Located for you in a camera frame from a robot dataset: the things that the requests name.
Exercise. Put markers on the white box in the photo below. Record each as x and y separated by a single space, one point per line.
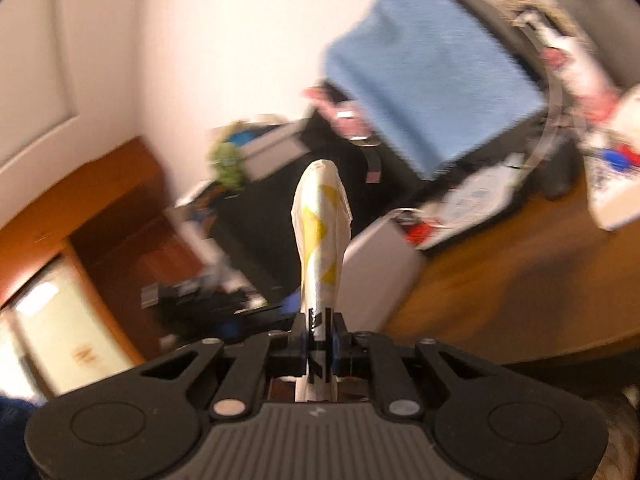
380 270

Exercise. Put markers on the black chair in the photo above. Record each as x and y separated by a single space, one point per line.
520 25

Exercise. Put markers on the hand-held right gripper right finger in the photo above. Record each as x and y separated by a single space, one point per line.
338 349

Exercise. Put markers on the brown wooden cabinet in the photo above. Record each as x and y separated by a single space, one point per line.
115 240

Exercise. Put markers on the white yellow-print shopping bag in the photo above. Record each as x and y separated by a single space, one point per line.
320 220

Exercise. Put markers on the blue towel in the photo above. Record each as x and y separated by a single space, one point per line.
430 70

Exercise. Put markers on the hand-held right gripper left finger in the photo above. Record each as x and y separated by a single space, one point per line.
298 351

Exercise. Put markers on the white carton with blue cap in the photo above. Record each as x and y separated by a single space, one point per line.
617 170

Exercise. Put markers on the green plush toy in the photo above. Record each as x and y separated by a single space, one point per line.
227 160

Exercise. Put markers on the dark blue cloth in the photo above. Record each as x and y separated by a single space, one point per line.
12 435

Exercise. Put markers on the white bottle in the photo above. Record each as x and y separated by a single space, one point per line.
575 65

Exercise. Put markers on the pink packet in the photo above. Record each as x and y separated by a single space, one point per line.
340 112

